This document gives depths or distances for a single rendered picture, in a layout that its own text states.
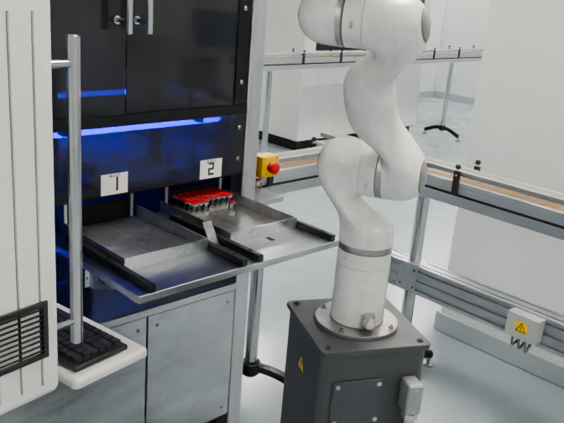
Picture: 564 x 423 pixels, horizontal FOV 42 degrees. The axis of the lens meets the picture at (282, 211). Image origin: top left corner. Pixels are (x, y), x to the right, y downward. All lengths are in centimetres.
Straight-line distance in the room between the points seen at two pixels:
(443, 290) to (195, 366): 101
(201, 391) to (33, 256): 132
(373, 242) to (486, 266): 194
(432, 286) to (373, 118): 161
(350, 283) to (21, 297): 68
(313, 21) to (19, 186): 57
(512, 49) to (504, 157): 46
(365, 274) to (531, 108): 180
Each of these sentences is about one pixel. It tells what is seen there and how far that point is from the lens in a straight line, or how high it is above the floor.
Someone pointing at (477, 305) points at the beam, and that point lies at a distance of 284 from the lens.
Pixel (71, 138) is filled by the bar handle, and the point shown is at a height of 130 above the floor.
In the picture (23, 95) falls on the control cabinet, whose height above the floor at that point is 139.
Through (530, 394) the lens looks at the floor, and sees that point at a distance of 334.
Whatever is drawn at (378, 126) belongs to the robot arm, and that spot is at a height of 134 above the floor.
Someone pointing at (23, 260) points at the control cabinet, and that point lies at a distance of 136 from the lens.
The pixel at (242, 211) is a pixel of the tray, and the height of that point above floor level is 88.
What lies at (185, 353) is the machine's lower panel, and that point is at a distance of 246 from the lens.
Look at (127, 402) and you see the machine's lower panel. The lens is 240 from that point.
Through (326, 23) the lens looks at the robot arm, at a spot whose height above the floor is 153.
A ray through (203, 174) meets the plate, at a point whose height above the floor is 100.
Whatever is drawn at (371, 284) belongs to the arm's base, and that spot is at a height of 98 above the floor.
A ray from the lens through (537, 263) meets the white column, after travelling 334.
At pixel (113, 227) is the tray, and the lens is 213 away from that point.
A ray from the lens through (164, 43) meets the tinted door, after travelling 209.
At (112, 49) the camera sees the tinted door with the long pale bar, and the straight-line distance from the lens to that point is 200.
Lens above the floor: 161
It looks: 18 degrees down
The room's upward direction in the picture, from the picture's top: 5 degrees clockwise
